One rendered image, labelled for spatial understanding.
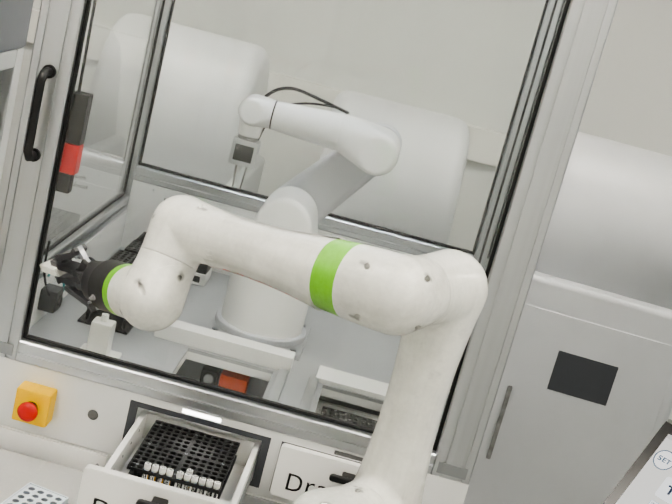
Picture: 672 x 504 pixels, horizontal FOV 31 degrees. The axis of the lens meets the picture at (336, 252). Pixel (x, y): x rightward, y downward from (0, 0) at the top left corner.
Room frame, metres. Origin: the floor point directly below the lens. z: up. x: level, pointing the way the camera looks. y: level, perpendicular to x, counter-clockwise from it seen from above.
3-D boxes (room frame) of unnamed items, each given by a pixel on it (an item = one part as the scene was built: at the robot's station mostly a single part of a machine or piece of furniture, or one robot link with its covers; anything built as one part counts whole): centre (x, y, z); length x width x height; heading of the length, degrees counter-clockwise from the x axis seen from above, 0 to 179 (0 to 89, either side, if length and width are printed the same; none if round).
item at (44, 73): (2.19, 0.61, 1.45); 0.05 x 0.03 x 0.19; 178
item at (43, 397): (2.19, 0.51, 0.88); 0.07 x 0.05 x 0.07; 88
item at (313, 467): (2.19, -0.14, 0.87); 0.29 x 0.02 x 0.11; 88
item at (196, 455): (2.10, 0.18, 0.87); 0.22 x 0.18 x 0.06; 178
